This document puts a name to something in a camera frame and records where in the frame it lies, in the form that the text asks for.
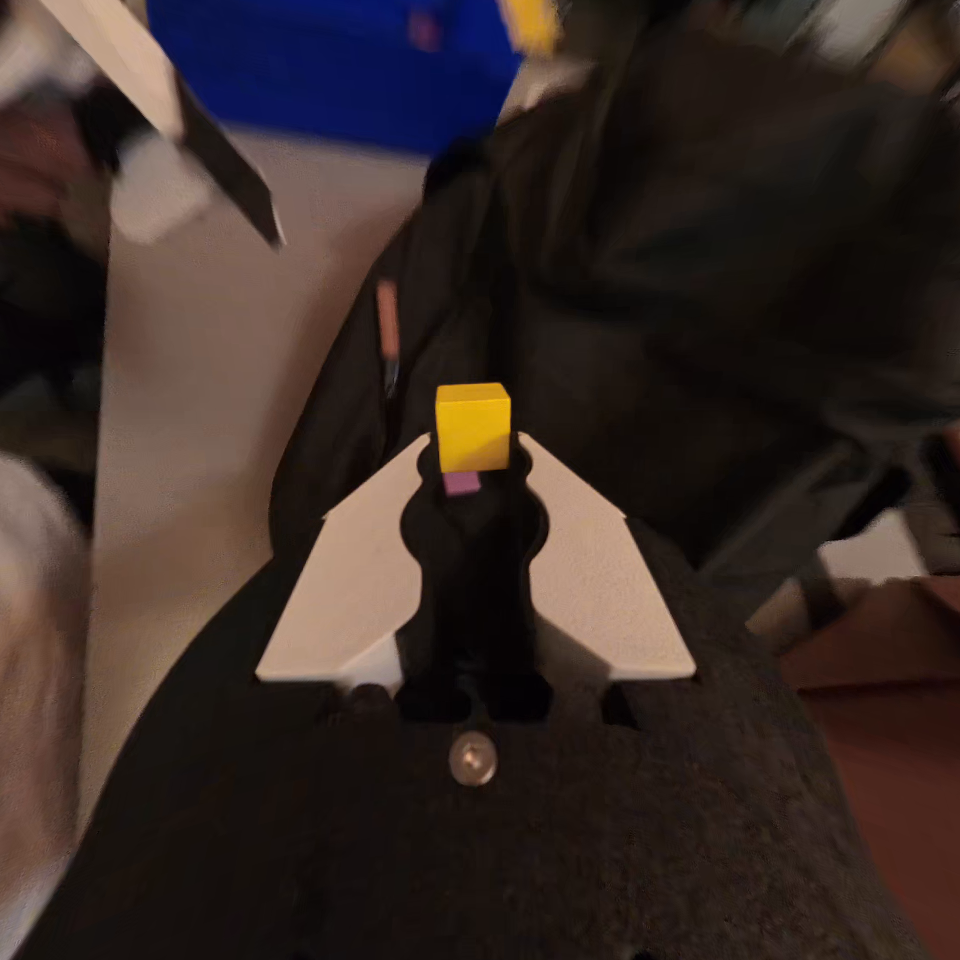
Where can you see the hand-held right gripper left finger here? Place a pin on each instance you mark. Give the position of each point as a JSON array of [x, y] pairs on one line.
[[345, 592]]

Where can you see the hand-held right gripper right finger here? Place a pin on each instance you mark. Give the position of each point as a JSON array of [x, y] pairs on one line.
[[607, 592]]

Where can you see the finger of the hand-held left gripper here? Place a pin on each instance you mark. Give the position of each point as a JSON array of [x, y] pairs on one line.
[[161, 191], [131, 52]]

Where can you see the purple cube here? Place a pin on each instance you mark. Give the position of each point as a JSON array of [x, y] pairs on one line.
[[460, 484]]

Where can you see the yellow cube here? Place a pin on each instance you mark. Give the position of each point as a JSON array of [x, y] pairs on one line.
[[472, 429]]

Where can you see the black chair base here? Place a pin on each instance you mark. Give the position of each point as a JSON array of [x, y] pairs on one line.
[[787, 525]]

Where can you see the blue plastic bin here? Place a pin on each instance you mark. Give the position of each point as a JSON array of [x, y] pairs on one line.
[[337, 67]]

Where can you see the black jacket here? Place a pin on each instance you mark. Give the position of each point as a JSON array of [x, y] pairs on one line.
[[675, 300]]

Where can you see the white fluffy cloth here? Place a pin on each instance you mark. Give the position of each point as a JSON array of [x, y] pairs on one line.
[[37, 637]]

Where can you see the brown wooden panel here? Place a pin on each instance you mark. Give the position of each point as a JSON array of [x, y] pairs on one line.
[[885, 750]]

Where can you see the yellow object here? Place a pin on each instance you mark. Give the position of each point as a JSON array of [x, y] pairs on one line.
[[534, 21]]

